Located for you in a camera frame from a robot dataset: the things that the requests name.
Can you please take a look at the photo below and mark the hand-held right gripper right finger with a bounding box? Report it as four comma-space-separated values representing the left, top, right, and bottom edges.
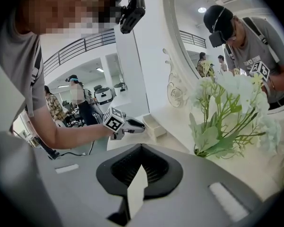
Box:
130, 143, 263, 227

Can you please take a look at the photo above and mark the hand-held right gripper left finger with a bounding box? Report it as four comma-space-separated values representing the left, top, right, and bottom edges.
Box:
34, 143, 142, 227

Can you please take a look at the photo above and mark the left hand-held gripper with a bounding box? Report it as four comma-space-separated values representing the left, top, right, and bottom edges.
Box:
103, 106, 146, 141

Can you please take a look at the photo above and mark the white dressing table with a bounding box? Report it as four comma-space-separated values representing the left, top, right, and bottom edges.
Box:
106, 103, 284, 198

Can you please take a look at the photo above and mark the person's left forearm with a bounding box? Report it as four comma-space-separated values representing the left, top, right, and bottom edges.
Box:
46, 123, 115, 150

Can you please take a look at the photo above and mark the white wheeled robot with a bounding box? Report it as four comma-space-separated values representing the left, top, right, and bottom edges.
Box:
93, 85, 114, 107
113, 82, 128, 96

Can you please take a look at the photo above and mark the white flower bouquet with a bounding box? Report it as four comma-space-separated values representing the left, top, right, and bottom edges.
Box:
188, 61, 283, 159

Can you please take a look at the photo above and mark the black balcony railing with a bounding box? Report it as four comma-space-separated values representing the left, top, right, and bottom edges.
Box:
43, 28, 116, 78

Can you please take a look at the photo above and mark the person's grey t-shirt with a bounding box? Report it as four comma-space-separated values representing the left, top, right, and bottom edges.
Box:
0, 15, 46, 127

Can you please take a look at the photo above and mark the person's head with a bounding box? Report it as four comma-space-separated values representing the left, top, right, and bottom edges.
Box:
14, 0, 124, 36

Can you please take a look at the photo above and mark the black floor cable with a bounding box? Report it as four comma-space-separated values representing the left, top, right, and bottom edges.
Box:
48, 140, 95, 160

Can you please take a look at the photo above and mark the black head-mounted camera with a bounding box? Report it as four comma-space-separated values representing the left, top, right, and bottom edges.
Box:
113, 0, 146, 35

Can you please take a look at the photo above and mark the black white shoulder strap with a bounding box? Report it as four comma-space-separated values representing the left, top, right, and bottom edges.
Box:
30, 48, 44, 86

